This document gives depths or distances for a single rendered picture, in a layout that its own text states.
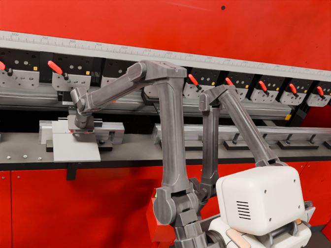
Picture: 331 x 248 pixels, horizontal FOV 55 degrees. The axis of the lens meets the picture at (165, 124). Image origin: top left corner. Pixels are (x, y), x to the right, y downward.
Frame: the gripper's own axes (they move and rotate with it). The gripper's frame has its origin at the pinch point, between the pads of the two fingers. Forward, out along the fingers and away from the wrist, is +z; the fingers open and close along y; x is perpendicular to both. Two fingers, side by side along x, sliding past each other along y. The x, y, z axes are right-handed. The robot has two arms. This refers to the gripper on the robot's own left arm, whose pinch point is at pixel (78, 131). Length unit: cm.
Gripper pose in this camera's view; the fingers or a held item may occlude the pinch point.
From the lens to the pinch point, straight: 143.3
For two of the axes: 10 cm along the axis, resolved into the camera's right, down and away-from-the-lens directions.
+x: 1.6, 8.9, -4.2
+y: -9.2, -0.2, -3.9
